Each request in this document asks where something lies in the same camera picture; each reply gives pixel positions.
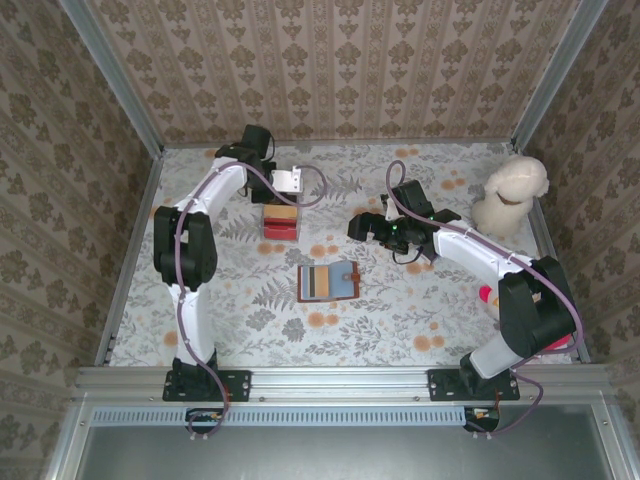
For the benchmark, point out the brown leather card holder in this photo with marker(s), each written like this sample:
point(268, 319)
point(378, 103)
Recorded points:
point(345, 282)

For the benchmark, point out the red credit card stack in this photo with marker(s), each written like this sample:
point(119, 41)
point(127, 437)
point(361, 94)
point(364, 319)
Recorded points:
point(280, 231)

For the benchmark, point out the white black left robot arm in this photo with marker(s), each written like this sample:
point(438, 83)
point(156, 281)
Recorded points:
point(197, 320)

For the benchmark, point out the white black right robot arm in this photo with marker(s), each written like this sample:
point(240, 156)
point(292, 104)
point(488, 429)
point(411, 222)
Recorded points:
point(475, 245)

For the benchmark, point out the tan credit card dark stripe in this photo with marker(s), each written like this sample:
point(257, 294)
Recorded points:
point(317, 282)

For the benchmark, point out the red and tan box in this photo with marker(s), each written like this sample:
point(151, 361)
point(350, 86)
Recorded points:
point(300, 220)

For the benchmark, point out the white plush toy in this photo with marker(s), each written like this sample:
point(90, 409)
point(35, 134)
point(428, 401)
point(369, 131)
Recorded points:
point(510, 200)

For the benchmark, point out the floral tablecloth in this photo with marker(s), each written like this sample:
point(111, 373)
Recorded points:
point(350, 340)

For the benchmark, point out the grey metal sheet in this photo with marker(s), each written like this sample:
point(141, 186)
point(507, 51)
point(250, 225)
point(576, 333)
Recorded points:
point(325, 455)

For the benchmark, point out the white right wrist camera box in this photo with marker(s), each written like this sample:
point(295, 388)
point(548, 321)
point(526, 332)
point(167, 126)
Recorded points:
point(388, 206)

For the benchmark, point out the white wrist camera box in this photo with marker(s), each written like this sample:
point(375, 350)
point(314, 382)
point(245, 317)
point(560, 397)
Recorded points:
point(388, 206)
point(287, 179)

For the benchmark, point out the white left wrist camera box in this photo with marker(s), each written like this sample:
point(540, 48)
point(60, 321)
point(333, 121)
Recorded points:
point(287, 179)

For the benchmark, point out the aluminium frame side rail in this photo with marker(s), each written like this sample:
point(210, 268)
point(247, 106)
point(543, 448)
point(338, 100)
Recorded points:
point(127, 265)
point(542, 235)

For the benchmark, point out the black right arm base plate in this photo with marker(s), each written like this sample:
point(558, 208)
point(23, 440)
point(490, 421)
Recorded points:
point(442, 385)

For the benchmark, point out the aluminium frame corner post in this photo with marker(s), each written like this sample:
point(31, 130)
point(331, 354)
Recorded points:
point(555, 75)
point(115, 80)

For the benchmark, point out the aluminium frame cross rail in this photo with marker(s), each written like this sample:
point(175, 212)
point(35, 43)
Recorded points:
point(340, 382)

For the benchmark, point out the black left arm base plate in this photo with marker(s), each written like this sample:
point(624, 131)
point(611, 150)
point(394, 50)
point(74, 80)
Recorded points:
point(235, 385)

